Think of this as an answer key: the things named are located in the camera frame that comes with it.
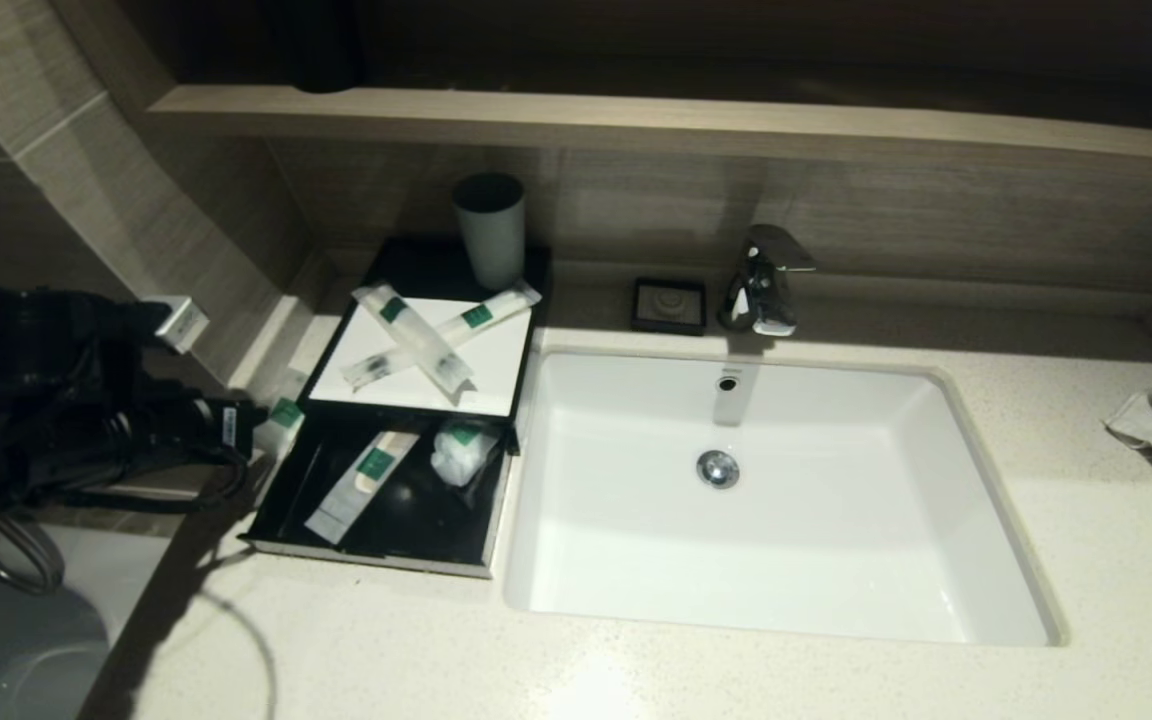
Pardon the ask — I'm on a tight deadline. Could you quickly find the wide frosted packet green label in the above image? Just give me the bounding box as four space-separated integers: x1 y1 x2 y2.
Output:
350 284 478 394

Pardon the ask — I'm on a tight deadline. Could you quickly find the black sliding drawer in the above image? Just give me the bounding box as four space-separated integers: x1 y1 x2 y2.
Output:
238 404 516 580

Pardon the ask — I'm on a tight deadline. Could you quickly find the shower cap sachet green label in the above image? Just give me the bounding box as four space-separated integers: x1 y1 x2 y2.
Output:
430 418 499 488

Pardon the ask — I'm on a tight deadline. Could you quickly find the black amenity box with drawer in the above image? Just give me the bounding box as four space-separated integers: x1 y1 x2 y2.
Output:
298 237 553 457

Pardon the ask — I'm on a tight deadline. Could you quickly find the small packet green label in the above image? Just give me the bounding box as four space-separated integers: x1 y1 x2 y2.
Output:
304 428 424 547

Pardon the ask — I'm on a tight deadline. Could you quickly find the slim long packet green label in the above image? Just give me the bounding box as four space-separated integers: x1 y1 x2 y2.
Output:
340 279 544 392

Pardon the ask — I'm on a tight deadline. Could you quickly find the white rectangular pad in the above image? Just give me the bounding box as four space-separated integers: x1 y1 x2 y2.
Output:
308 296 535 419

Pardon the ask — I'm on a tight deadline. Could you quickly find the grey cup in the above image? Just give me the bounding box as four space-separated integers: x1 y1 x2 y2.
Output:
451 172 528 293

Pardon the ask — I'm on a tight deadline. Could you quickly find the black square soap dish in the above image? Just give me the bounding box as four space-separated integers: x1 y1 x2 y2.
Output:
631 276 709 337

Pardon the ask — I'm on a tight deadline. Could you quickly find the chrome sink drain stopper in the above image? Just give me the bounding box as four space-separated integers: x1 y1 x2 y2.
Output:
695 449 741 491

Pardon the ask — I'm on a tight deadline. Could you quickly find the chrome faucet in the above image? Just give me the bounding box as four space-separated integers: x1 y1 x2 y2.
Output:
717 224 818 338

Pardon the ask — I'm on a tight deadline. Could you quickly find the white rectangular sink basin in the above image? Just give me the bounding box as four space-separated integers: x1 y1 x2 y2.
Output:
503 345 1071 649

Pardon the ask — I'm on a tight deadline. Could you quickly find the thin black looped cable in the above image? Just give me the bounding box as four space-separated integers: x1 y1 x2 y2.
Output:
56 450 253 514

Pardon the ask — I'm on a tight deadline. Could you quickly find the chrome flexible hose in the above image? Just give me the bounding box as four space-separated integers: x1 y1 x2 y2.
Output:
0 512 68 598

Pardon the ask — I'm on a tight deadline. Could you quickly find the light wooden wall shelf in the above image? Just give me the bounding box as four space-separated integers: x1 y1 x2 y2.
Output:
148 84 1152 167

